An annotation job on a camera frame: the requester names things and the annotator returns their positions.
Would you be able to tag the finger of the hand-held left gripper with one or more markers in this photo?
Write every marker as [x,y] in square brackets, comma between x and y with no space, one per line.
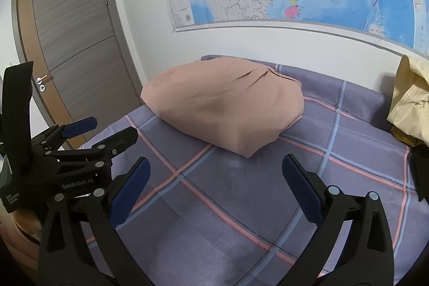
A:
[117,140]
[80,125]

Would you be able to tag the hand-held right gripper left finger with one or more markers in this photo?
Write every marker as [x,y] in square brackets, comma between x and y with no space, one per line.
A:
[132,188]

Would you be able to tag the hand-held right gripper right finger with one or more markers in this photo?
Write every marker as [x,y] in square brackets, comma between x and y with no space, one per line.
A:
[303,188]

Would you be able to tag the purple plaid bed sheet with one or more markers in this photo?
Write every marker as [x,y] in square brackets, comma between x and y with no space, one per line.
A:
[234,205]

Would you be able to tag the wooden door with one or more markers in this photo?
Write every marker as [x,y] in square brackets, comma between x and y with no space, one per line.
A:
[73,21]

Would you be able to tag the dark cloth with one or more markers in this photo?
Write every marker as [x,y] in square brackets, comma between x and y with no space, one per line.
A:
[420,172]

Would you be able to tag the pale yellow garment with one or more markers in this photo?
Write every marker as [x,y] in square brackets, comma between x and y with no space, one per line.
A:
[409,98]

